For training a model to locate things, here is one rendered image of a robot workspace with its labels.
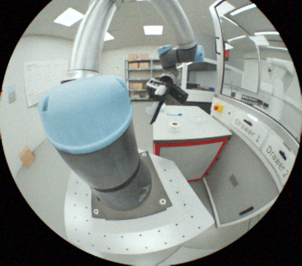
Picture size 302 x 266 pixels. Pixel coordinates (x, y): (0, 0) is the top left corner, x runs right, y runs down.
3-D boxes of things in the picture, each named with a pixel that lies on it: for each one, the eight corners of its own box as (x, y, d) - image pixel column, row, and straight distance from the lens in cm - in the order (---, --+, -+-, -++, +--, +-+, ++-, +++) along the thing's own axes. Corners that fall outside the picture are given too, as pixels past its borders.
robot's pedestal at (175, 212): (132, 227, 109) (89, 233, 37) (125, 202, 112) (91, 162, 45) (163, 220, 108) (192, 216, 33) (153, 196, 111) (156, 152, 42)
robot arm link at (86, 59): (65, 149, 22) (115, -27, 47) (66, 124, 35) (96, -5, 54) (114, 136, 23) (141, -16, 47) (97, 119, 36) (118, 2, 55)
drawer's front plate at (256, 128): (259, 148, 66) (268, 130, 62) (231, 123, 77) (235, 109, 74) (259, 147, 67) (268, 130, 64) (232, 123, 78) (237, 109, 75)
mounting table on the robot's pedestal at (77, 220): (85, 241, 53) (68, 240, 44) (86, 166, 61) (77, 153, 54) (200, 224, 47) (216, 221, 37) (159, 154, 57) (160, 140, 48)
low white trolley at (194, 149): (151, 189, 114) (153, 139, 49) (152, 151, 146) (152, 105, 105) (199, 183, 128) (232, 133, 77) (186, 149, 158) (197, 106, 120)
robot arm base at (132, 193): (94, 211, 26) (63, 197, 18) (96, 163, 31) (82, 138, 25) (162, 201, 22) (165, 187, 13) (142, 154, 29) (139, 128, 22)
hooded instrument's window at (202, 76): (180, 92, 117) (182, 57, 119) (163, 84, 291) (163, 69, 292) (238, 99, 188) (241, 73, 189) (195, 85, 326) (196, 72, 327)
